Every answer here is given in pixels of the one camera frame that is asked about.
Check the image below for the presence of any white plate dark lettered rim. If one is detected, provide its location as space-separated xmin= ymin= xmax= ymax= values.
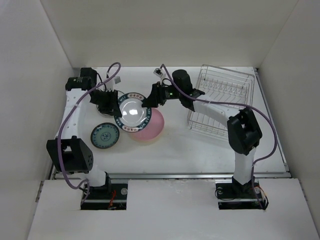
xmin=114 ymin=92 xmax=152 ymax=133

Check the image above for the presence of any pink plate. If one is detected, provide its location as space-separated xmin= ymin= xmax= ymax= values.
xmin=128 ymin=108 xmax=165 ymax=142

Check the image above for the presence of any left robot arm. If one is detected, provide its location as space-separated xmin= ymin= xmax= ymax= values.
xmin=46 ymin=67 xmax=122 ymax=199

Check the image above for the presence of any aluminium front rail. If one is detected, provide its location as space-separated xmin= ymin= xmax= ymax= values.
xmin=108 ymin=171 xmax=292 ymax=180

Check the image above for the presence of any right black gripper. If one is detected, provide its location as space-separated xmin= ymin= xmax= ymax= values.
xmin=141 ymin=81 xmax=183 ymax=108

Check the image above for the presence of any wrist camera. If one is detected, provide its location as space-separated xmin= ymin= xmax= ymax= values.
xmin=105 ymin=76 xmax=121 ymax=91
xmin=153 ymin=68 xmax=166 ymax=78

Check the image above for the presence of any white plate green rim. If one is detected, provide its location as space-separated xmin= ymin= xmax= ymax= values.
xmin=96 ymin=104 xmax=115 ymax=117

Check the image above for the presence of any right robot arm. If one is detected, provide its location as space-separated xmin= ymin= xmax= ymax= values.
xmin=141 ymin=69 xmax=263 ymax=197

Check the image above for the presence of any blue floral plate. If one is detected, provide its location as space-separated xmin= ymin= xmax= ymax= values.
xmin=90 ymin=122 xmax=120 ymax=149

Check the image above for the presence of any chrome wire dish rack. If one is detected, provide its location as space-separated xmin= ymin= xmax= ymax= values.
xmin=187 ymin=64 xmax=255 ymax=139

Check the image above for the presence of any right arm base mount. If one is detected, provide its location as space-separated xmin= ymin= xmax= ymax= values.
xmin=214 ymin=181 xmax=269 ymax=210

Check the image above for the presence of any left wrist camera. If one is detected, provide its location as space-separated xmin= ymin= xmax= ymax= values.
xmin=105 ymin=76 xmax=121 ymax=91

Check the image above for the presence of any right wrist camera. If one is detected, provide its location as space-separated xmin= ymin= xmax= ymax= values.
xmin=153 ymin=68 xmax=166 ymax=78

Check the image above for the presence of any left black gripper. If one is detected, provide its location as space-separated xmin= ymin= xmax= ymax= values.
xmin=89 ymin=88 xmax=122 ymax=117

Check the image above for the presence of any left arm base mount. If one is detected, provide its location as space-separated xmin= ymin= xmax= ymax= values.
xmin=80 ymin=183 xmax=128 ymax=211

